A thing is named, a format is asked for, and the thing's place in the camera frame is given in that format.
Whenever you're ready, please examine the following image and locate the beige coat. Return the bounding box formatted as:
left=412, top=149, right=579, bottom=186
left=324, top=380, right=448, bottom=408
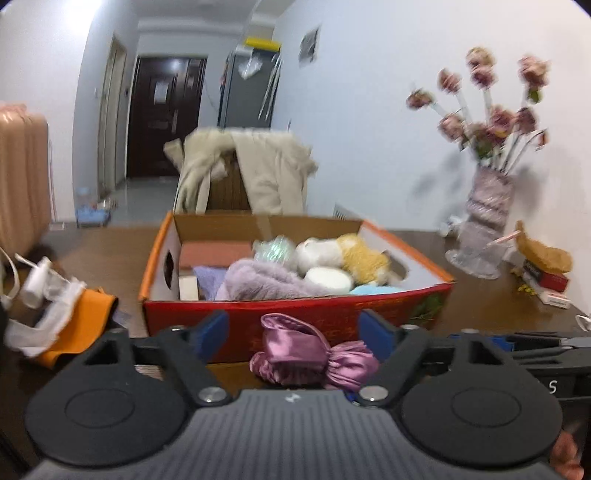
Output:
left=164, top=128, right=319, bottom=215

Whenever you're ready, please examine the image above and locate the cardboard box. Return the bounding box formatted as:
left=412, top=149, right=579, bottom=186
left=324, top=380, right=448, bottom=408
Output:
left=139, top=211, right=455, bottom=363

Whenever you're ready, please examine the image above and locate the red brick-like block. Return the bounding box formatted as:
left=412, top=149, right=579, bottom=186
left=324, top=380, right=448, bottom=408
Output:
left=179, top=240, right=254, bottom=271

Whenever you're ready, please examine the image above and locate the beige side door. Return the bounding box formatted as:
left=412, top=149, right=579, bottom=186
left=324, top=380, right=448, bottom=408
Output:
left=98, top=39, right=126, bottom=195

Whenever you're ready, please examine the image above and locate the orange cloth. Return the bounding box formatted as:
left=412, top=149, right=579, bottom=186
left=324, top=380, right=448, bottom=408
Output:
left=34, top=288, right=120, bottom=370

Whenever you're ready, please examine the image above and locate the purple fluffy towel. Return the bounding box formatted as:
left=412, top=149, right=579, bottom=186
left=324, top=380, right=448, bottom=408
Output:
left=215, top=258, right=326, bottom=301

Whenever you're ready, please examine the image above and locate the white round soft pad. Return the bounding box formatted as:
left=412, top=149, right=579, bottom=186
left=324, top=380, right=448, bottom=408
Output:
left=305, top=267, right=354, bottom=294

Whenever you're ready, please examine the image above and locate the light blue soft item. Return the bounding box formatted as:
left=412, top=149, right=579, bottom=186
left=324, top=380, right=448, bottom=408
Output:
left=349, top=284, right=402, bottom=296

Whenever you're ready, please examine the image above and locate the iridescent crinkly plastic ball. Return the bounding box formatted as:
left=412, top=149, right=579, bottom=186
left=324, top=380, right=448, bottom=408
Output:
left=253, top=235, right=296, bottom=266

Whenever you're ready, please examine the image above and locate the pink satin pouch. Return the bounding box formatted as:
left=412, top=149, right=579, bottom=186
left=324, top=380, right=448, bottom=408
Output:
left=249, top=314, right=382, bottom=391

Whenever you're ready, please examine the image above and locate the person's right hand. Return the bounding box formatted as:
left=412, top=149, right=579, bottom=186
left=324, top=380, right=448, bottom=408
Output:
left=549, top=431, right=585, bottom=480

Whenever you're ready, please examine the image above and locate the pink striped straw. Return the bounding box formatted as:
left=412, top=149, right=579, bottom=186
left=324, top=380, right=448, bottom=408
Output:
left=485, top=231, right=522, bottom=248

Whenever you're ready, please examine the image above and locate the white card pack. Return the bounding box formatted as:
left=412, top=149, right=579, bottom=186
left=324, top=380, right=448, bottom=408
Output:
left=538, top=288, right=572, bottom=309

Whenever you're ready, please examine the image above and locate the bunch of pink artificial flowers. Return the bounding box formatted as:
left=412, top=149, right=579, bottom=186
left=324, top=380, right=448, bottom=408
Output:
left=406, top=46, right=550, bottom=176

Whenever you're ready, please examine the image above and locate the pink hard suitcase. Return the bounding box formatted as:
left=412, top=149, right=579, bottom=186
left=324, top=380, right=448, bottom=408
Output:
left=0, top=102, right=51, bottom=257

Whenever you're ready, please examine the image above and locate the white bottle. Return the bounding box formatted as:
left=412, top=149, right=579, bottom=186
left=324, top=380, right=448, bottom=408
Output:
left=23, top=257, right=52, bottom=309

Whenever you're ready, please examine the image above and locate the wall poster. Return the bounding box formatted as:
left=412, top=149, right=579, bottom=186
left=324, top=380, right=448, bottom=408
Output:
left=299, top=27, right=321, bottom=64

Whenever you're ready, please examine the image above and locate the brown plush toy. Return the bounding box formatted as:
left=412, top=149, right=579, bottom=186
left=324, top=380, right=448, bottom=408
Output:
left=515, top=220, right=573, bottom=273

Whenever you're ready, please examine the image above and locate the yellow plush toy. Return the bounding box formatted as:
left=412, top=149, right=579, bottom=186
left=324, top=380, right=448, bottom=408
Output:
left=336, top=233, right=392, bottom=284

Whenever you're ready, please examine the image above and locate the blue floor tray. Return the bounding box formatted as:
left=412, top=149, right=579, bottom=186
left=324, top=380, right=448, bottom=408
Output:
left=76, top=203, right=112, bottom=227

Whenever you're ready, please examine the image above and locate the red book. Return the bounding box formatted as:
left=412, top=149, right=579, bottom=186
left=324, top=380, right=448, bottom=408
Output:
left=522, top=261, right=571, bottom=291

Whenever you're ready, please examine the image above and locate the lavender blue cloth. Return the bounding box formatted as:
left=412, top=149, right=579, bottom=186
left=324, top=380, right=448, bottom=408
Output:
left=191, top=265, right=229, bottom=301

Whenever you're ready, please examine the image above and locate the white plush toy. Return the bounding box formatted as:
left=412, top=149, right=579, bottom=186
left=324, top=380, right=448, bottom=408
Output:
left=294, top=237, right=345, bottom=278

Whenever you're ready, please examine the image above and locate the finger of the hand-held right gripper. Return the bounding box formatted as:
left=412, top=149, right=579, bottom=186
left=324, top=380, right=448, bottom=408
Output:
left=485, top=331, right=591, bottom=366

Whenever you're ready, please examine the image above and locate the dark wooden door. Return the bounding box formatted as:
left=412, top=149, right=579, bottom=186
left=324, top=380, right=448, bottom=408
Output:
left=127, top=55, right=208, bottom=178

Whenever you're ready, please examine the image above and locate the grey refrigerator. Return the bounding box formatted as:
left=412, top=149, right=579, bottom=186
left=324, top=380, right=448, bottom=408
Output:
left=218, top=44, right=281, bottom=129

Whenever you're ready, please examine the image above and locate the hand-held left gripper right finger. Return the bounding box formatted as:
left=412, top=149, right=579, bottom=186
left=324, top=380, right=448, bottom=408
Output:
left=355, top=308, right=522, bottom=409

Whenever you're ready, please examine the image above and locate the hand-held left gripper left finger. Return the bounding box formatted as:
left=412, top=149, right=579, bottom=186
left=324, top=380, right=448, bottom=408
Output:
left=69, top=309, right=232, bottom=407

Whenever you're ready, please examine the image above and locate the purple glass vase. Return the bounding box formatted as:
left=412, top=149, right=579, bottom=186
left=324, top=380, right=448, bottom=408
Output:
left=445, top=166, right=515, bottom=280

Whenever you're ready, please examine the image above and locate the wooden chair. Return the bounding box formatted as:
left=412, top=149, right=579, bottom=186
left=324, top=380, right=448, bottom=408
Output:
left=208, top=154, right=252, bottom=212

